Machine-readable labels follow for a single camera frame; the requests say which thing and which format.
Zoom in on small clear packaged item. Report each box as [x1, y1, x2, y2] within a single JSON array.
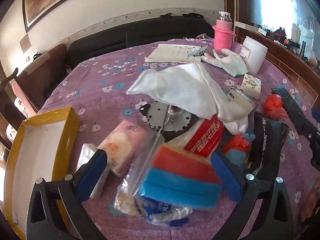
[[226, 87, 251, 104]]

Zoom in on person's right forearm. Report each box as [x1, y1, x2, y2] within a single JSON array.
[[300, 180, 320, 232]]

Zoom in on white work glove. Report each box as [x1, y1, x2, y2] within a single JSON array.
[[201, 48, 248, 77]]

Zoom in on dark wooden chair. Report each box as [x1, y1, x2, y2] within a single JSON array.
[[0, 67, 28, 140]]

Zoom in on red plastic bag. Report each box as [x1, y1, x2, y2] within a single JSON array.
[[223, 134, 251, 155], [262, 94, 288, 121]]

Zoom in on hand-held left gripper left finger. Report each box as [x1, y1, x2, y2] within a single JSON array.
[[26, 149, 108, 240]]

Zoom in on pink tissue pack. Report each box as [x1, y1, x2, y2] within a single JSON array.
[[97, 119, 148, 177]]

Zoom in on clutter on window ledge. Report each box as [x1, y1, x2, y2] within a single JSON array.
[[257, 24, 320, 67]]

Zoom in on window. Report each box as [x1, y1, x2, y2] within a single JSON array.
[[245, 0, 320, 46]]

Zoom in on black foil packet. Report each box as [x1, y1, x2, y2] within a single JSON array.
[[249, 114, 290, 181]]

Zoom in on white plastic jar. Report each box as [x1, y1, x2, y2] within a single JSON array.
[[239, 36, 268, 75]]

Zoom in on white paper sheets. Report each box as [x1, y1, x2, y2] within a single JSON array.
[[144, 43, 208, 63]]

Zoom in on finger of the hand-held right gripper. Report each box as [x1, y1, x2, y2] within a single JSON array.
[[271, 87, 318, 137]]

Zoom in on red and white packet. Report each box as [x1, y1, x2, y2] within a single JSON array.
[[183, 116, 225, 158]]

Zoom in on pink bottle with knitted sleeve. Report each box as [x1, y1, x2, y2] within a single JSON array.
[[212, 11, 237, 52]]

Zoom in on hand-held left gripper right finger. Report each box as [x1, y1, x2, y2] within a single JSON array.
[[211, 151, 295, 240]]

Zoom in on white towel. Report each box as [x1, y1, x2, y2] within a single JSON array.
[[126, 63, 226, 121]]

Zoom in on red and blue sponge stack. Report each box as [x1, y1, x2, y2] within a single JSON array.
[[138, 143, 222, 210]]

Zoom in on small wall picture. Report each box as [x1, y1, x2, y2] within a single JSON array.
[[19, 34, 32, 53]]

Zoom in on framed wall painting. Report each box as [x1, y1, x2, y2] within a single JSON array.
[[22, 0, 114, 33]]

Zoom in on small white tissue pack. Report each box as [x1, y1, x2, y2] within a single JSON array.
[[76, 143, 111, 200]]

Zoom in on purple floral tablecloth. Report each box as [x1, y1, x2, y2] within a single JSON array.
[[37, 37, 320, 240]]

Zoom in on yellow cardboard box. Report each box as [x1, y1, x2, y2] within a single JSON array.
[[4, 106, 81, 240]]

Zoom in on toothed metal disc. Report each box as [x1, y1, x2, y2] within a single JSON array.
[[139, 100, 200, 133]]

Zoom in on wooden window ledge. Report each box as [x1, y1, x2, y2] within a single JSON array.
[[234, 27, 320, 112]]

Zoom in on blue cloth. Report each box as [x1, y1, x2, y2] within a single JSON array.
[[224, 133, 256, 168]]

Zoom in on black sofa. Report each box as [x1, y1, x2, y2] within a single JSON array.
[[67, 13, 216, 66]]

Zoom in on white dotted tissue pack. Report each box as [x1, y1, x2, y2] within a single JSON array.
[[239, 73, 262, 100]]

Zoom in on blue white packet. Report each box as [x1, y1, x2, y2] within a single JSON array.
[[114, 170, 193, 227]]

